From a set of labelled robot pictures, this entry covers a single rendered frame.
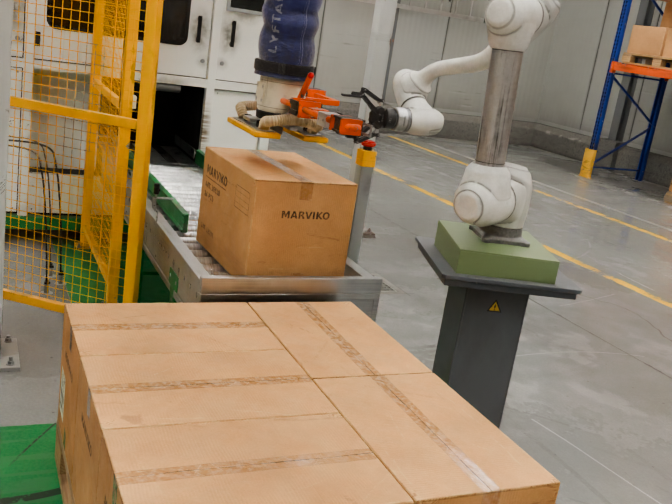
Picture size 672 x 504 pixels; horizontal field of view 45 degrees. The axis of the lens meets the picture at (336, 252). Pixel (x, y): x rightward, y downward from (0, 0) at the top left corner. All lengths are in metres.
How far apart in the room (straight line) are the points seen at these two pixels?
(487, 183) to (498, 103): 0.26
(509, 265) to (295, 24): 1.14
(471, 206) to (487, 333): 0.54
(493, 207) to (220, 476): 1.35
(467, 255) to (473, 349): 0.41
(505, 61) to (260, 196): 0.93
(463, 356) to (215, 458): 1.38
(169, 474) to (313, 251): 1.38
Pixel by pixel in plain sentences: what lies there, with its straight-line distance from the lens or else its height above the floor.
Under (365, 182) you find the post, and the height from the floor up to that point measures 0.86.
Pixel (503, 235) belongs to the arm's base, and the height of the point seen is 0.87.
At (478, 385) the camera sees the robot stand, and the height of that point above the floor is 0.30.
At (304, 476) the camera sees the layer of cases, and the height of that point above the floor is 0.54.
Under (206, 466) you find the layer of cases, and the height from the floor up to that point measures 0.54.
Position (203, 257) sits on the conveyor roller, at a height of 0.55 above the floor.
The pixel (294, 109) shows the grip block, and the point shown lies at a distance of 2.85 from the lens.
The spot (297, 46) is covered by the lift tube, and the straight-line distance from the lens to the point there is 2.99.
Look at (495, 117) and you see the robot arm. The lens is 2.69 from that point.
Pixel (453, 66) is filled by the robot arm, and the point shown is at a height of 1.41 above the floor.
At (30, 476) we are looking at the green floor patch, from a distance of 2.79.
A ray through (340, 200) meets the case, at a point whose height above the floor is 0.89.
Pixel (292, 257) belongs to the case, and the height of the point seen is 0.67.
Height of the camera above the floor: 1.48
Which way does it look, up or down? 15 degrees down
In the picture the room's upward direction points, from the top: 9 degrees clockwise
